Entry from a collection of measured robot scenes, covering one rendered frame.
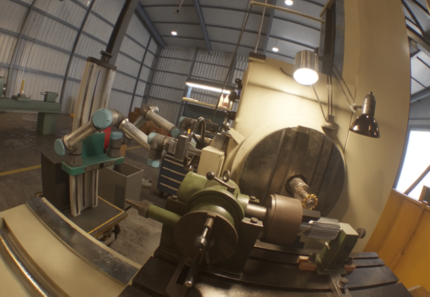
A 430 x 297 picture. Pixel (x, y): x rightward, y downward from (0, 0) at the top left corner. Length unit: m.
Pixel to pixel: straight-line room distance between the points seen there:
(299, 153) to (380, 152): 0.62
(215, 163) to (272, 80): 0.52
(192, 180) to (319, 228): 0.51
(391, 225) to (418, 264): 0.77
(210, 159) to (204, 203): 0.37
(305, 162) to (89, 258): 1.15
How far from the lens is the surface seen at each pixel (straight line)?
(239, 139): 0.92
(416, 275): 2.70
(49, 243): 1.18
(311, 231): 0.76
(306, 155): 0.90
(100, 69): 1.78
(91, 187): 2.04
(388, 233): 3.03
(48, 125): 6.21
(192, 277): 0.54
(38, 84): 10.05
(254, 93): 0.97
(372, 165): 1.27
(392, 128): 1.37
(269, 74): 1.01
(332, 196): 1.04
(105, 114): 1.12
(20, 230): 1.29
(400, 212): 2.93
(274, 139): 0.87
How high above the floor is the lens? 1.51
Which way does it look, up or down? 5 degrees down
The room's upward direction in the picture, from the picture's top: 14 degrees clockwise
